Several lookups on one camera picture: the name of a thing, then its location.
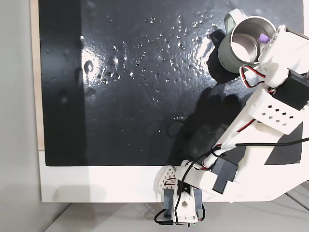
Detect pale green steel mug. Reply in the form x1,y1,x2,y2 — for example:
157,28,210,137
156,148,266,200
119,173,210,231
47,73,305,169
217,8,277,74

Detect black glossy table mat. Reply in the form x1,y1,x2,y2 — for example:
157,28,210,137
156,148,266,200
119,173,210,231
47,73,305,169
38,0,304,167

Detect pale wooden board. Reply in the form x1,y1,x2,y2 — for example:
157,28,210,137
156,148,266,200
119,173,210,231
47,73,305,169
29,0,45,151

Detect red white servo cable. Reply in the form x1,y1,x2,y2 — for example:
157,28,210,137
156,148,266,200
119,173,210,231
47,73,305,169
239,64,267,89

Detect black camera cable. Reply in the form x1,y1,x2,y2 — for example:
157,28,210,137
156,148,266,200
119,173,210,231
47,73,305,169
235,137,309,148

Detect black power cable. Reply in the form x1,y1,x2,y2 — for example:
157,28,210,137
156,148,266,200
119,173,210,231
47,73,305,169
154,205,206,227

